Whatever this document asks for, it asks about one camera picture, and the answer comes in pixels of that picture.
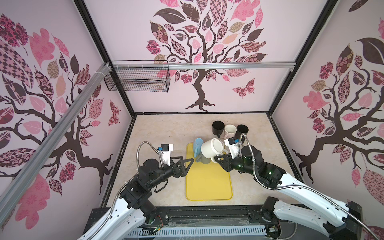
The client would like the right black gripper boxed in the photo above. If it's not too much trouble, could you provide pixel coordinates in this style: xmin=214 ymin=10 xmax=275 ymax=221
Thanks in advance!
xmin=213 ymin=152 xmax=256 ymax=177

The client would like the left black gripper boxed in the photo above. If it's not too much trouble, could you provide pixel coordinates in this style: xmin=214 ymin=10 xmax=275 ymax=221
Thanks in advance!
xmin=148 ymin=156 xmax=194 ymax=190

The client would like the grey mug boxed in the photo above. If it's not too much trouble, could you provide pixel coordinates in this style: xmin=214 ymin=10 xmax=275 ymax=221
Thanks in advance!
xmin=196 ymin=154 xmax=212 ymax=165

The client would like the cream white mug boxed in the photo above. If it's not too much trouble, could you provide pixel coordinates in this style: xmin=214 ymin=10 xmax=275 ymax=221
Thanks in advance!
xmin=201 ymin=138 xmax=229 ymax=163

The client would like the pale pink mug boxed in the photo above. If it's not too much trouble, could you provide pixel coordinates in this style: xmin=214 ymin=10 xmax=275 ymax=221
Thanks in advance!
xmin=224 ymin=124 xmax=237 ymax=140

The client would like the dark green white-bottom mug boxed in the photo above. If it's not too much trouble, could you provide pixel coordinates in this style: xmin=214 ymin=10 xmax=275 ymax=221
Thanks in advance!
xmin=212 ymin=121 xmax=226 ymax=139

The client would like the black mug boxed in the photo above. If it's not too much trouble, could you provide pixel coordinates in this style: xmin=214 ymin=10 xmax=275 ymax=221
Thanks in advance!
xmin=235 ymin=125 xmax=249 ymax=139

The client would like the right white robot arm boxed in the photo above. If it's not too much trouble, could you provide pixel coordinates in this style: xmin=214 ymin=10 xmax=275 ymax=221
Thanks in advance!
xmin=212 ymin=146 xmax=363 ymax=240

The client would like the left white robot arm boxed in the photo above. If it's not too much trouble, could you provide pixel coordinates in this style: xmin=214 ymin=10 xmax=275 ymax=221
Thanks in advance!
xmin=79 ymin=157 xmax=194 ymax=240

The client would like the white ribbed-bottom mug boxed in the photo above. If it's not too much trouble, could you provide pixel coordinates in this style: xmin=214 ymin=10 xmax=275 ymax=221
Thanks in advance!
xmin=217 ymin=139 xmax=228 ymax=148

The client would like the light blue mug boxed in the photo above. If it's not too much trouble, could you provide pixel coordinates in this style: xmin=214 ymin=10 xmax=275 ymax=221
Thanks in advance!
xmin=193 ymin=138 xmax=204 ymax=158

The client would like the yellow tray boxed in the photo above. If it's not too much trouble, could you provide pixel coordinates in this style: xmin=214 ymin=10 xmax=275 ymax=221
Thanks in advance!
xmin=186 ymin=162 xmax=233 ymax=201

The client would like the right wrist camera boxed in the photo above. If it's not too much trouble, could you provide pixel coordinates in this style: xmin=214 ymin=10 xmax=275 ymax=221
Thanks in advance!
xmin=224 ymin=137 xmax=240 ymax=159

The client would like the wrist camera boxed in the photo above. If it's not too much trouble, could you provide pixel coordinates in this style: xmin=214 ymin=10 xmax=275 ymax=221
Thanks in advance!
xmin=224 ymin=137 xmax=240 ymax=159
xmin=158 ymin=144 xmax=174 ymax=167

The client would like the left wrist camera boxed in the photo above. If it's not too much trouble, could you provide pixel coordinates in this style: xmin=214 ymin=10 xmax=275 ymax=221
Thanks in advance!
xmin=158 ymin=144 xmax=174 ymax=167

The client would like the white slotted cable duct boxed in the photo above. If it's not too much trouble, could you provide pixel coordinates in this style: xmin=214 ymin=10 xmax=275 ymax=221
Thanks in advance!
xmin=126 ymin=226 xmax=267 ymax=239

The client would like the black wire basket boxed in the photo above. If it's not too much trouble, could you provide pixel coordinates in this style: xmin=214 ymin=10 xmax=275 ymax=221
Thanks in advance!
xmin=104 ymin=60 xmax=171 ymax=93

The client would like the black base frame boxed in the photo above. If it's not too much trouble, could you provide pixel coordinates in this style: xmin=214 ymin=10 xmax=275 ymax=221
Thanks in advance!
xmin=80 ymin=203 xmax=341 ymax=240

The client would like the back aluminium rail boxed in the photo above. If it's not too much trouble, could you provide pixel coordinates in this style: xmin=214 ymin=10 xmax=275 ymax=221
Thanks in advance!
xmin=112 ymin=61 xmax=296 ymax=70

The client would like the aluminium rail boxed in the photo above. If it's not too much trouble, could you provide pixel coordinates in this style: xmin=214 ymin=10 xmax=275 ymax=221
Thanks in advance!
xmin=1 ymin=63 xmax=112 ymax=224
xmin=112 ymin=61 xmax=296 ymax=70

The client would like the left aluminium rail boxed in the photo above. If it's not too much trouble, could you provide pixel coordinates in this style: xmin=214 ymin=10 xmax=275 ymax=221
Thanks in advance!
xmin=1 ymin=63 xmax=112 ymax=224

